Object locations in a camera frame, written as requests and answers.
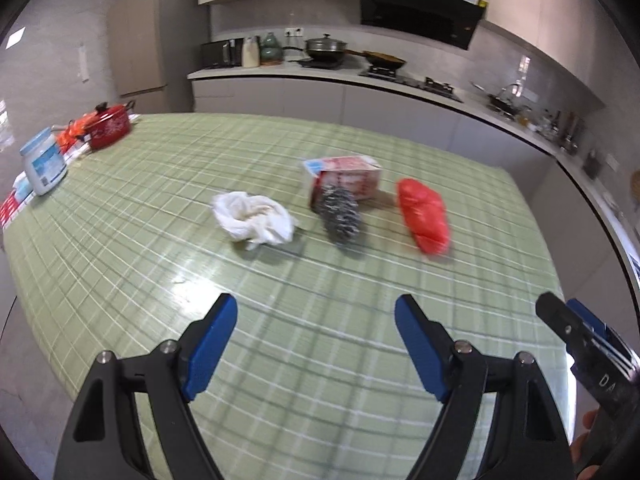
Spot black wok with lid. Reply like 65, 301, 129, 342
304, 34, 348, 64

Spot white crumpled cloth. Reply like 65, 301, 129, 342
211, 191, 296, 252

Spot person's right hand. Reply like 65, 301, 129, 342
570, 409, 601, 478

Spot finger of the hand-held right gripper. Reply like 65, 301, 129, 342
535, 293, 622, 377
566, 298, 640, 369

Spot steel utensil holder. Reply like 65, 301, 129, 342
557, 112, 584, 153

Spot black frying pan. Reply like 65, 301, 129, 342
345, 49, 407, 69

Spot group of condiment bottles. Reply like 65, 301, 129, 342
520, 107, 566, 143

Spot red enamel pot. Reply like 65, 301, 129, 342
67, 101, 138, 151

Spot pink and white carton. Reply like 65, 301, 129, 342
301, 156, 383, 206

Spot steel wool scrubber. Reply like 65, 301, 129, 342
317, 183, 362, 248

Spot black knife holder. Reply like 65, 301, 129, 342
582, 150, 604, 179

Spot white jar with blue label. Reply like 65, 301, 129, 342
20, 127, 68, 196

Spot red and white boxes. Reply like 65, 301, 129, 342
0, 170, 37, 228

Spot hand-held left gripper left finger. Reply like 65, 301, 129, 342
54, 292, 239, 480

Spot beige refrigerator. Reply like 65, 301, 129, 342
107, 0, 198, 98

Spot black microwave oven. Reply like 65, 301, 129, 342
201, 38, 245, 69

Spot steel pan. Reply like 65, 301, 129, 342
470, 82, 531, 117

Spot black gas stove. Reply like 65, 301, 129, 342
359, 66, 463, 103

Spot green ceramic vase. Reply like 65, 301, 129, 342
261, 32, 283, 64

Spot red plastic bag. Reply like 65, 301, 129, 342
396, 177, 450, 255

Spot green checked tablecloth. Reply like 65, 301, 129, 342
0, 112, 576, 480

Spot steel sink faucet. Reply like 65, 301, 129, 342
497, 82, 523, 107

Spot orange snack packet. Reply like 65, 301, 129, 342
56, 119, 92, 152

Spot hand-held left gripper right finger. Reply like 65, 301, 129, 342
394, 294, 573, 480

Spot black range hood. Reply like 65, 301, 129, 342
356, 0, 488, 51

